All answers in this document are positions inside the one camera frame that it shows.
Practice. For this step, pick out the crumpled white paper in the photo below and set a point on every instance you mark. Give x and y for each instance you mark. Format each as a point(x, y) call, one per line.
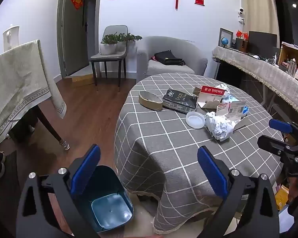
point(219, 127)

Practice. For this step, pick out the red diamond door sticker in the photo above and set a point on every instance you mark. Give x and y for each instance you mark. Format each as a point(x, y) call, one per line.
point(77, 2)

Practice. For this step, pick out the crumpled white plastic bag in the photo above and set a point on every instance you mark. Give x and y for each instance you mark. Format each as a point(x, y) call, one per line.
point(229, 96)

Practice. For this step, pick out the beige fringed counter cloth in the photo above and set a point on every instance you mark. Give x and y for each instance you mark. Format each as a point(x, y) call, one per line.
point(263, 69)

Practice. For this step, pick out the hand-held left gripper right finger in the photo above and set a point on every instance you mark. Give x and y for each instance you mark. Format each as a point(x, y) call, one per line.
point(213, 171)

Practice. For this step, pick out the dark floor mat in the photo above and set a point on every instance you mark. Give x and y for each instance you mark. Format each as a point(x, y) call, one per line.
point(11, 163)

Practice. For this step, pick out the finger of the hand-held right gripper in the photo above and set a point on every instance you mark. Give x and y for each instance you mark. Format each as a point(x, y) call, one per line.
point(279, 125)
point(273, 145)

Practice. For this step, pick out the black monitor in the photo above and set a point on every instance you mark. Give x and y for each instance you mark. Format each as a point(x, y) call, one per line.
point(262, 42)

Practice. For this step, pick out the dark brown box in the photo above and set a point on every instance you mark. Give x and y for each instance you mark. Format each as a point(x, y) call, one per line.
point(241, 44)

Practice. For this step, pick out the white plastic lid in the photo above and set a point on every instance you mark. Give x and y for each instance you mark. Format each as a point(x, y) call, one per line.
point(195, 119)

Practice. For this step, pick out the black handbag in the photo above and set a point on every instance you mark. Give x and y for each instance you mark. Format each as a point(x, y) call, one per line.
point(168, 58)

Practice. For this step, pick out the white product card package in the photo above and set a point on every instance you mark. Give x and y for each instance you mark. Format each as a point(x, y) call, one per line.
point(234, 110)

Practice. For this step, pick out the grey checked tablecloth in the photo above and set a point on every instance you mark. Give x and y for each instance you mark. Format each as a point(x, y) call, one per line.
point(164, 153)

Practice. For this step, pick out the yellow packet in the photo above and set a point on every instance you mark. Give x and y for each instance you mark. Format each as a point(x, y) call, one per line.
point(281, 197)

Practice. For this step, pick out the small red flags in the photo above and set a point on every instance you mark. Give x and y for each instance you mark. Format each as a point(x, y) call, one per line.
point(241, 34)

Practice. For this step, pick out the white security camera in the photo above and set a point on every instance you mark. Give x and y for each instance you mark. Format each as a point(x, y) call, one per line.
point(241, 14)

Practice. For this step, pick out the small blue globe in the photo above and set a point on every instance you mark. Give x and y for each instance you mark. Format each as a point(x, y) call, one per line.
point(224, 42)

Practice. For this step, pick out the grey dining chair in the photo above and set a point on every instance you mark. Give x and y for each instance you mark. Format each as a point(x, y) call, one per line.
point(109, 57)

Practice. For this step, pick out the red and white cardboard box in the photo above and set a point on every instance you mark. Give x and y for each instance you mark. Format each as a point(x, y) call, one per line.
point(209, 95)

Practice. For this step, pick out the beige patterned tablecloth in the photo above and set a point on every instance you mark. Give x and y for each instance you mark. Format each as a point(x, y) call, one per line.
point(17, 84)

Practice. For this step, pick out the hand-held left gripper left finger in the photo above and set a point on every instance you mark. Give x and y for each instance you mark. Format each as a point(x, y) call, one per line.
point(85, 171)

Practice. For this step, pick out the dark storage box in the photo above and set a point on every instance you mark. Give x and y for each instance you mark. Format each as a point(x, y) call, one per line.
point(23, 127)

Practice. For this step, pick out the potted plant in white pot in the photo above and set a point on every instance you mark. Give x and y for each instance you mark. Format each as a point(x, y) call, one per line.
point(108, 45)
point(130, 41)

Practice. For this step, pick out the white kettle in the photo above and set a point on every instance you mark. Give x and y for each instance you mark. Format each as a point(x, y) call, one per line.
point(11, 37)

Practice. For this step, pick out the grey door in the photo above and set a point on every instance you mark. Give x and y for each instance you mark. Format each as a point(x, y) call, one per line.
point(73, 37)

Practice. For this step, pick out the framed picture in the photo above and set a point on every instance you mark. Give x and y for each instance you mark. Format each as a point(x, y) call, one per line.
point(225, 33)

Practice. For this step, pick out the black tissue pack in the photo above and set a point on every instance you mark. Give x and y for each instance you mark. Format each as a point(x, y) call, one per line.
point(180, 101)

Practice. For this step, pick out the teal plastic trash bin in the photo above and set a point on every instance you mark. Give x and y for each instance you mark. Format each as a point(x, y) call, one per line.
point(109, 210)

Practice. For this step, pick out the striped table leg sock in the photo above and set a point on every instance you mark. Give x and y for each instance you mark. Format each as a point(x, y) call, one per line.
point(65, 145)

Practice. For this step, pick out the open cardboard box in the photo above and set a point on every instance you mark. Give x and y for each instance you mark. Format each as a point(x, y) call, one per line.
point(291, 57)

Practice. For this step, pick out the grey armchair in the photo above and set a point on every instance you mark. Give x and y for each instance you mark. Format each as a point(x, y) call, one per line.
point(168, 70)

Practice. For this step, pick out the dark wooden table leg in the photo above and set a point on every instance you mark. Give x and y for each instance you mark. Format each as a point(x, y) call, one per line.
point(48, 124)

